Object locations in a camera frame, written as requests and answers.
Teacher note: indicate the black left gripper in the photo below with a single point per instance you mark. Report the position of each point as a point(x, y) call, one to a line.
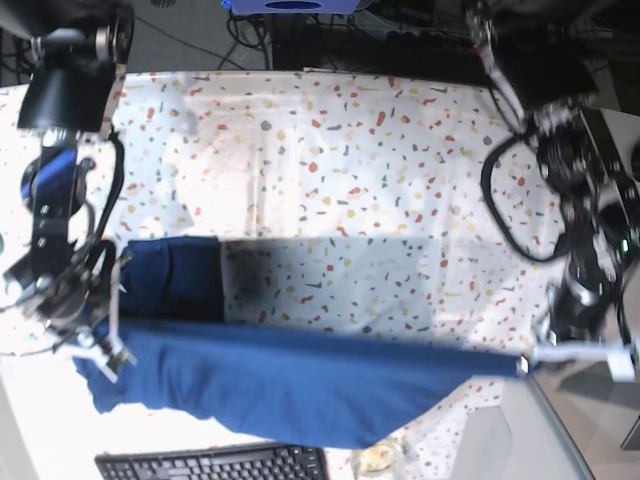
point(576, 307)

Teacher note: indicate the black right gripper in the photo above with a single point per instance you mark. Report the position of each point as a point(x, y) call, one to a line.
point(71, 290)

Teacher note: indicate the dark blue t-shirt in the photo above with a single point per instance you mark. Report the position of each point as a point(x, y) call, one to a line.
point(300, 380)

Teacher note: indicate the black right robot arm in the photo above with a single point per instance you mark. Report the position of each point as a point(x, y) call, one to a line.
point(80, 49)

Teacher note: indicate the grey monitor edge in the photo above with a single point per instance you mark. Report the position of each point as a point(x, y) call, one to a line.
point(542, 447)

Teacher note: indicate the terrazzo patterned tablecloth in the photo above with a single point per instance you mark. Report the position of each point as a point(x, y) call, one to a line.
point(184, 128)

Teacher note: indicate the clear glass jar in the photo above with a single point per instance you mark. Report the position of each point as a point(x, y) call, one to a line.
point(381, 461)

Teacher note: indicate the black computer keyboard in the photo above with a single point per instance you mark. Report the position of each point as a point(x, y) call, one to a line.
point(265, 460)

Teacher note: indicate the blue box at top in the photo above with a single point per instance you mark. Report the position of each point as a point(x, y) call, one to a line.
point(250, 7)

